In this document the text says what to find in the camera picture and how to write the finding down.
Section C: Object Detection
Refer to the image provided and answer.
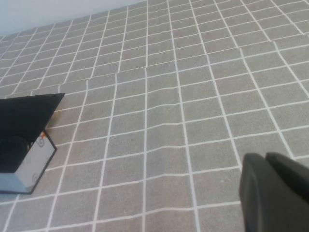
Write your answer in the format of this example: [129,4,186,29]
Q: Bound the black printed glasses case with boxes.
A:
[0,93,66,195]

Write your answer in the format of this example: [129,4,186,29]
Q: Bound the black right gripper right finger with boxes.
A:
[265,151,309,232]

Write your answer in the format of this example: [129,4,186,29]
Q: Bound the grey white-grid tablecloth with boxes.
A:
[0,0,309,232]

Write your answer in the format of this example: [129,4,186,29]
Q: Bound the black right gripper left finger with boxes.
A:
[238,152,287,232]

